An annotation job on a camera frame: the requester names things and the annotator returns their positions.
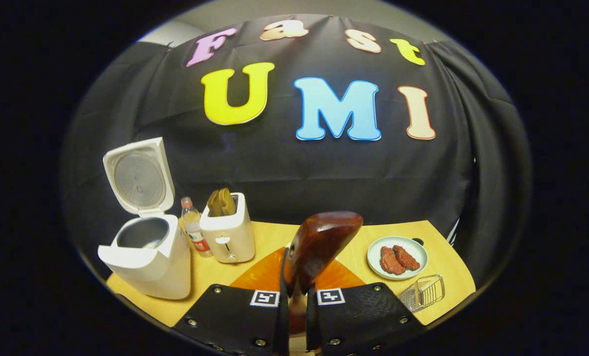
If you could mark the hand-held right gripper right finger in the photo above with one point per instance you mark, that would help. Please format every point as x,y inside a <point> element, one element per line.
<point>363,316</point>

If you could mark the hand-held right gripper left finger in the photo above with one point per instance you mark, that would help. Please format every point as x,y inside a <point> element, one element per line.
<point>235,316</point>

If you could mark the brown wooden spoon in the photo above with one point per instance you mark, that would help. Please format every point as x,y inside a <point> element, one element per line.
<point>319,242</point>

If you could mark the white rice cooker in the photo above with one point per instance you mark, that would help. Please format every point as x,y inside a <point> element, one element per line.
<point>151,272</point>

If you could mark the red steak piece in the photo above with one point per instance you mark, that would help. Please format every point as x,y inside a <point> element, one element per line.
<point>391,262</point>
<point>407,257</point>

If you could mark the white toaster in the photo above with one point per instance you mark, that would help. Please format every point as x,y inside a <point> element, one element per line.
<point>230,237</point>

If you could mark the pale green plate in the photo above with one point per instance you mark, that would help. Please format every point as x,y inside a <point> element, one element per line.
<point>413,249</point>

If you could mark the clear plastic water bottle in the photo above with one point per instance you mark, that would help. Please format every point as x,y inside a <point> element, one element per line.
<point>195,232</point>

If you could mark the brown toast slice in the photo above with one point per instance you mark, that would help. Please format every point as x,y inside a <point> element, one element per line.
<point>213,203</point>
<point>227,201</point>

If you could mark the white metal stand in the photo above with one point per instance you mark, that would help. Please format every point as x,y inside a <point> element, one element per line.
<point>453,231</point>

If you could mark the black backdrop cloth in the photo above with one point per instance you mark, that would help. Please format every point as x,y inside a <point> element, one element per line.
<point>324,173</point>

